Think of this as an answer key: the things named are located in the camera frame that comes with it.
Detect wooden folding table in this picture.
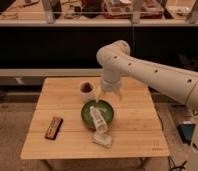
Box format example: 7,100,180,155
21,77,169,159

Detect clear plastic packet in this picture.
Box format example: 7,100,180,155
92,132,112,148

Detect blue object on floor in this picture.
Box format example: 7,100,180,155
177,124,195,145

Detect clear plastic bottle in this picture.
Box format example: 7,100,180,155
90,106,108,134

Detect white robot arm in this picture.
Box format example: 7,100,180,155
96,40,198,171

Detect green bowl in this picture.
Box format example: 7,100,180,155
81,100,114,129

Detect long wooden shelf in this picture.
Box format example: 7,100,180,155
0,0,198,27

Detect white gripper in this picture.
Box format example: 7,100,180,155
96,78,122,101

